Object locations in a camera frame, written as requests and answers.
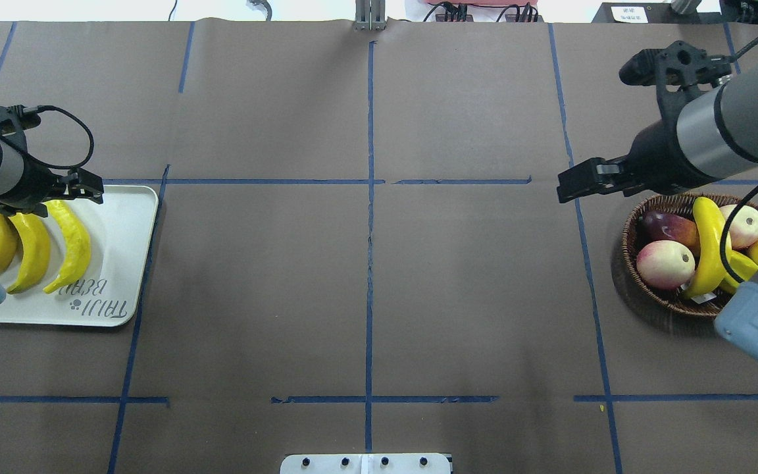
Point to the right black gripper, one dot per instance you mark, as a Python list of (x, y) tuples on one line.
[(655, 151)]

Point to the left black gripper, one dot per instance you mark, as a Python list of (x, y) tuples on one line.
[(35, 182)]

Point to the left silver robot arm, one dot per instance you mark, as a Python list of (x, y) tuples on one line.
[(12, 162)]

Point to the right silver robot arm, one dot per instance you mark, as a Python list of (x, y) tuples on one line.
[(708, 132)]

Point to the white rectangular plate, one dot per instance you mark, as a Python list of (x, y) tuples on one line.
[(108, 293)]

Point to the brown wicker basket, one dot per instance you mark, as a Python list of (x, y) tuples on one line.
[(645, 300)]

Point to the dark red apple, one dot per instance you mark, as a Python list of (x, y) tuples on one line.
[(668, 226)]

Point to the pale peach fruit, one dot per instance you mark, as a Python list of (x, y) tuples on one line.
[(665, 264)]

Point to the yellow starfruit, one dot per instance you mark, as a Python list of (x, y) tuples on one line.
[(743, 266)]

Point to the silver aluminium frame post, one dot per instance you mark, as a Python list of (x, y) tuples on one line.
[(370, 15)]

